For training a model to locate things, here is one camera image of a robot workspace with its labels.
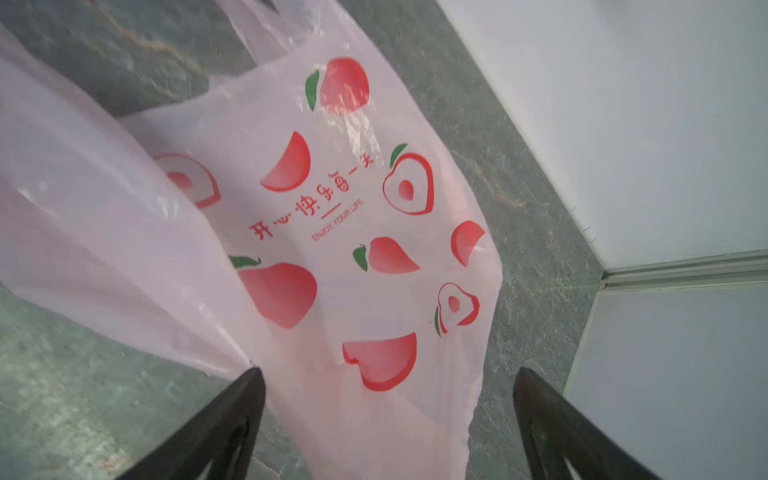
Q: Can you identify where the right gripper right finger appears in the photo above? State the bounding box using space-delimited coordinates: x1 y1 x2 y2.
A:
513 368 657 479

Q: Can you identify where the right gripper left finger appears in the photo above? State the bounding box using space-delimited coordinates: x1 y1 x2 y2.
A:
120 368 266 479

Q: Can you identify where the pink fruit-print plastic bag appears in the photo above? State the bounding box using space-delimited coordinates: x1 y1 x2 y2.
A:
1 1 502 479

